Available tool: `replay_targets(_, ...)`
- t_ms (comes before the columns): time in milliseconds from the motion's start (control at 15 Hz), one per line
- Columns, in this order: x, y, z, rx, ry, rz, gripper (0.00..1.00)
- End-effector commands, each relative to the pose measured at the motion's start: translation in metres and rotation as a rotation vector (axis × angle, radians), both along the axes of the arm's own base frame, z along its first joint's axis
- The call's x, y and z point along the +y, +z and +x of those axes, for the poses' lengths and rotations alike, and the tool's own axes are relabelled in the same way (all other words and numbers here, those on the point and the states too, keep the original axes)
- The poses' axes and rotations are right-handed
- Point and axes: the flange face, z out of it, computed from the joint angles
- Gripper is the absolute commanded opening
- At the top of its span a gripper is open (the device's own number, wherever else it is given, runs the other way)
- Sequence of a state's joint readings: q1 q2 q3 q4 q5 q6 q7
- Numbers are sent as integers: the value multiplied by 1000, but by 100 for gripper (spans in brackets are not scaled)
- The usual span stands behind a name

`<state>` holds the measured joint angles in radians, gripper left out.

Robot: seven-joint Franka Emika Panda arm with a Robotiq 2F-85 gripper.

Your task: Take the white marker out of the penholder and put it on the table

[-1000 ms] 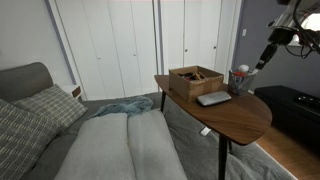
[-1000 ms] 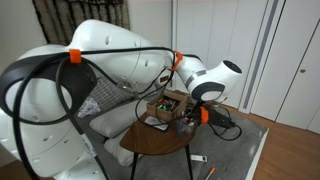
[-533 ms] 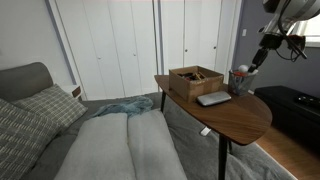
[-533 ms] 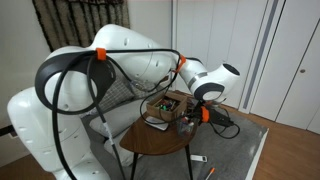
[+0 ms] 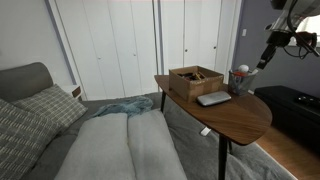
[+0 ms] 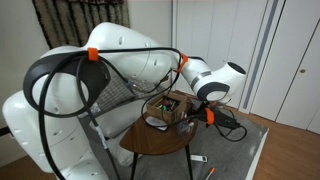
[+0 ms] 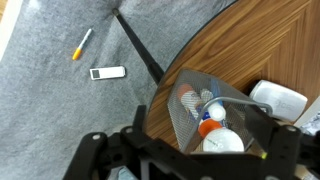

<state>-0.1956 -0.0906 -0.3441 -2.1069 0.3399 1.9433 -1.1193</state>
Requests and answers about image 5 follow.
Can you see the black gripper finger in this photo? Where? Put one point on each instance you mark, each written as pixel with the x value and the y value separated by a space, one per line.
pixel 266 56

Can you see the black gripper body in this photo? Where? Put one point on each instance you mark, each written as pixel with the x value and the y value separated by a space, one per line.
pixel 280 38

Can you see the white marker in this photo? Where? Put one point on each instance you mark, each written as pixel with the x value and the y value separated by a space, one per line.
pixel 254 71

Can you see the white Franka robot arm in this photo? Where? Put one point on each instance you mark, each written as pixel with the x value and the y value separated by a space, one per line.
pixel 306 8

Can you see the white round ball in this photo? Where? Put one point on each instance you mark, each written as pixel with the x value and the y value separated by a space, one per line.
pixel 243 68

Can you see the glue stick with orange cap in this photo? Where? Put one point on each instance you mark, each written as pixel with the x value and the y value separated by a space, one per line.
pixel 238 73

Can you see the metal mesh pen holder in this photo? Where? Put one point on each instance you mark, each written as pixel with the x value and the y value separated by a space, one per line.
pixel 241 85

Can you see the black storage cabinet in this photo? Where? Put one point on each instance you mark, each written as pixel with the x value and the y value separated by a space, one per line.
pixel 286 106

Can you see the dark wooden table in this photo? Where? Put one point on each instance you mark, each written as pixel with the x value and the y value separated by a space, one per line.
pixel 236 116

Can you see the silver grey glasses case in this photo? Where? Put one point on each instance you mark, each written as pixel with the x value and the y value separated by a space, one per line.
pixel 213 98

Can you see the white closet doors with knobs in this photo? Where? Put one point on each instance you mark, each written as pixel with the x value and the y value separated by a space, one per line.
pixel 200 33

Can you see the brown cardboard box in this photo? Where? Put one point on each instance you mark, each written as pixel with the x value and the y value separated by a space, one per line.
pixel 191 88

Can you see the small white flat device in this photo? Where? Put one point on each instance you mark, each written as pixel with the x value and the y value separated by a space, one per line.
pixel 205 131

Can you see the light grey pillow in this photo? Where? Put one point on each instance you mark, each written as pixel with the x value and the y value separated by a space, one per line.
pixel 96 150
pixel 153 146

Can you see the crumpled light cloth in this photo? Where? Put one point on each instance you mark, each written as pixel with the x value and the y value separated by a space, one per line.
pixel 126 106

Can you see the white bifold closet doors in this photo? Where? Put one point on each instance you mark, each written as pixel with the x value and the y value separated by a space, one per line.
pixel 110 43

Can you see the small white nightstand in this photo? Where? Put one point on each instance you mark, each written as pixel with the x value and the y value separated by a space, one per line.
pixel 70 89

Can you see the grey checked pillow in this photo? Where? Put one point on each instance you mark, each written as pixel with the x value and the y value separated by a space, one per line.
pixel 50 106
pixel 23 140

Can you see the grey sofa backrest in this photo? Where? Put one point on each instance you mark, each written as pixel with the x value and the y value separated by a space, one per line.
pixel 23 80

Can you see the white light switch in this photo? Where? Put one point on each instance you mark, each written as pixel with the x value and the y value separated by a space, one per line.
pixel 244 32

